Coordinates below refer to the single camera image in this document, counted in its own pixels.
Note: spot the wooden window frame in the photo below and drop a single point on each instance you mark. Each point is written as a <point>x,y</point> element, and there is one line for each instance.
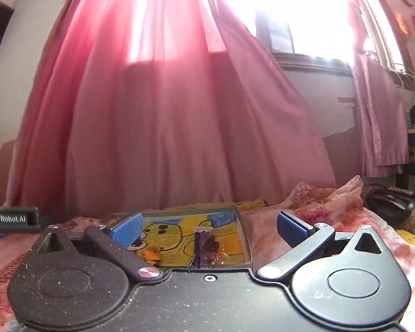
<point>322,34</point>

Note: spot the floral pink bedspread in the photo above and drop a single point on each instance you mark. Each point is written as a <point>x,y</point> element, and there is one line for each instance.
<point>342,208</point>

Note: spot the pink side curtain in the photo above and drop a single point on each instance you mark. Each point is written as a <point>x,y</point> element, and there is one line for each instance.
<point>379,108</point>

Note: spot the black bag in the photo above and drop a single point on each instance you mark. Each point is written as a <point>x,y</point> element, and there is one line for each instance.
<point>393,207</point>

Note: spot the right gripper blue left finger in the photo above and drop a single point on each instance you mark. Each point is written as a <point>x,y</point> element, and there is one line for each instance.
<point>112,241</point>

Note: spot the dark purple candy packet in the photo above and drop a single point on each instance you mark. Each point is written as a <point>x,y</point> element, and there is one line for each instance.
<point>206,249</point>

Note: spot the grey shallow cardboard box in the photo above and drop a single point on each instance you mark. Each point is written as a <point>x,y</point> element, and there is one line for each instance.
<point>193,238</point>

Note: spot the yellow cartoon drawing sheet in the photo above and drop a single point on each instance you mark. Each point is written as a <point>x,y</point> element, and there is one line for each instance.
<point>193,240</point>

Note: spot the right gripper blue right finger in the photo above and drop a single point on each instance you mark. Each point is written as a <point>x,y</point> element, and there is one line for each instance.
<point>307,242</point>

